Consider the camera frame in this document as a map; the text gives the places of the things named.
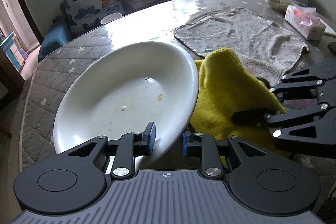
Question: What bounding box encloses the large white bowl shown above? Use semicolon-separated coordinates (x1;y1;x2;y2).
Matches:
53;42;199;169

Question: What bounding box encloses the yellow microfibre cloth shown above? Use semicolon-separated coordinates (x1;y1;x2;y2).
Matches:
190;48;284;152

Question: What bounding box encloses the grey towel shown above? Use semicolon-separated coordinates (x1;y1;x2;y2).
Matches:
174;7;309;85

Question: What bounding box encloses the pink tissue box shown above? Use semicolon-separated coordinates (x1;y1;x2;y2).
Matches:
285;5;326;41

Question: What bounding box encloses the grey quilted table cover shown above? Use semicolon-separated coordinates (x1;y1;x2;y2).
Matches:
18;0;336;183

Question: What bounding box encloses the white cup on sofa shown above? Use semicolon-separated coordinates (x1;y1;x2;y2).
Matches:
100;13;122;25

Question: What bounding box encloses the blue sofa bench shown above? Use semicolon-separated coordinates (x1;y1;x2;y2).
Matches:
37;0;263;62

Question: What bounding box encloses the large butterfly cushion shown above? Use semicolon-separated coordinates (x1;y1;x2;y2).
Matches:
63;0;125;37

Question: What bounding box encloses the blue children's cabinet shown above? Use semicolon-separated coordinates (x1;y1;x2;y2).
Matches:
1;32;28;72

